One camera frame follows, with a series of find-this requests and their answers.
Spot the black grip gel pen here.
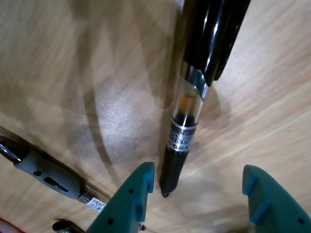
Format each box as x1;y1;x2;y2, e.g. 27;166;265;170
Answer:
159;0;252;199

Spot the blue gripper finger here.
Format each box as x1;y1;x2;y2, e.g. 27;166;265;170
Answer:
242;164;311;233
85;162;156;233

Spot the clear pen grey grip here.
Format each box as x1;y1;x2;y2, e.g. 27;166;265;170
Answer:
0;134;107;213

